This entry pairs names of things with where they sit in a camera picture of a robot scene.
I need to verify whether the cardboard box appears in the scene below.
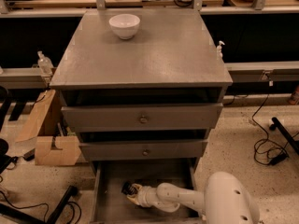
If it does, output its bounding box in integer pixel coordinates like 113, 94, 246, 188
16, 90, 81, 166

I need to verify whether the clear sanitizer bottle left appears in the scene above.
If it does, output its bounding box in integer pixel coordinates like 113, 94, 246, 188
37, 51, 54, 76

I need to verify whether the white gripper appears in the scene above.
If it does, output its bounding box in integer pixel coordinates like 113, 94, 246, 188
127, 183, 160, 207

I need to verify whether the black stand leg left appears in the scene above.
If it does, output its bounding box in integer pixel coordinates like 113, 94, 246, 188
0, 185, 79, 224

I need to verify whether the black stand leg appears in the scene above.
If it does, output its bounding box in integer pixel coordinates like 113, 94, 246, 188
272, 117, 299, 155
0, 185, 79, 224

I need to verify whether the grey top drawer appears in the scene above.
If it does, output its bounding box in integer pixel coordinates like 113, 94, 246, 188
62, 104, 222, 133

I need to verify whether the grey middle drawer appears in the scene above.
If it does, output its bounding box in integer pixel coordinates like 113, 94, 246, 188
79, 140, 207, 161

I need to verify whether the grey open bottom drawer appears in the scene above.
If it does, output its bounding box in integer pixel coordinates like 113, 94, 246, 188
91, 159, 206, 224

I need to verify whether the black chair base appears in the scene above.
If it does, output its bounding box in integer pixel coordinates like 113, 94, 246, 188
0, 87, 19, 174

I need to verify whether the white ceramic bowl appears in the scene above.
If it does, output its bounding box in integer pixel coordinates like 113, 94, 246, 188
109, 14, 140, 39

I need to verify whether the black stand leg right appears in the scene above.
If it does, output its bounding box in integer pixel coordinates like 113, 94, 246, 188
272, 117, 299, 155

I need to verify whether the grey drawer cabinet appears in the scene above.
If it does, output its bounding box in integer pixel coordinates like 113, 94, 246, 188
50, 8, 234, 173

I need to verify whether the small white pump bottle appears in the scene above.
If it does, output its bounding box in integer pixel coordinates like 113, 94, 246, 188
216, 40, 225, 58

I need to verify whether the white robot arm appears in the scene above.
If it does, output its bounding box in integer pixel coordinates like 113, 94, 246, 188
121, 172, 260, 224

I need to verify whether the black power cable and adapter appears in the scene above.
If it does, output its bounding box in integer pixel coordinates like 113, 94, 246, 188
250, 73, 291, 167

